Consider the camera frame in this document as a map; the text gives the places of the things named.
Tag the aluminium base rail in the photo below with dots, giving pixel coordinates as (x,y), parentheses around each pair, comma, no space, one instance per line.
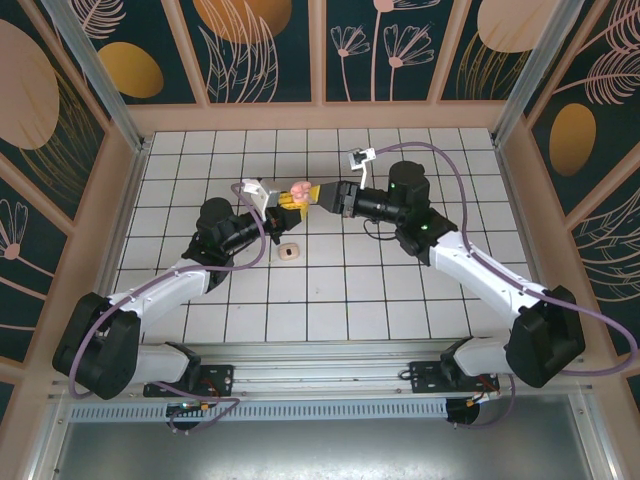
(320,372)

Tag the wall panel gold oval feathers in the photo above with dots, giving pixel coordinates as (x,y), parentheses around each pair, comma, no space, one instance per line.
(600,100)

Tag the wall panel pink flower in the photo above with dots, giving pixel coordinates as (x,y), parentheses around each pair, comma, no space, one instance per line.
(25,260)

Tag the cream earbud charging case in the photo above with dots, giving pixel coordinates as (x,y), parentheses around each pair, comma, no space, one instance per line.
(300,189)

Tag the wall panel pink leaves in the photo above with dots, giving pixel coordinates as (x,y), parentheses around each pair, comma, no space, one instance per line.
(615,260)

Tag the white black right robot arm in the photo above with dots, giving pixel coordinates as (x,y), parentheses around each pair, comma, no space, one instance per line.
(480,270)

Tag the grey metal sheet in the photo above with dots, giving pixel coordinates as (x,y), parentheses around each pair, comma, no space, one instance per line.
(320,450)

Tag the wall panel gold circle leaves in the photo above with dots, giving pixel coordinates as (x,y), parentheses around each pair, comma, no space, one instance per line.
(240,50)

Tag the wall panel cream circle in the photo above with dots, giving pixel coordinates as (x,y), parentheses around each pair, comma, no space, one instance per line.
(490,50)
(40,100)

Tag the wall panel pink flowers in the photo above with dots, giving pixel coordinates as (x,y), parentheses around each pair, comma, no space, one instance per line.
(380,50)

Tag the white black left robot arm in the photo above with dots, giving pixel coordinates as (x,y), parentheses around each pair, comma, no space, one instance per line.
(160,292)

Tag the aluminium frame post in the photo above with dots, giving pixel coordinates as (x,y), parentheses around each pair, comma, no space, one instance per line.
(102,85)
(532,75)

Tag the wall panel gold oval feather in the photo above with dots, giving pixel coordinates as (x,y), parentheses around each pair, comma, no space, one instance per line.
(130,70)

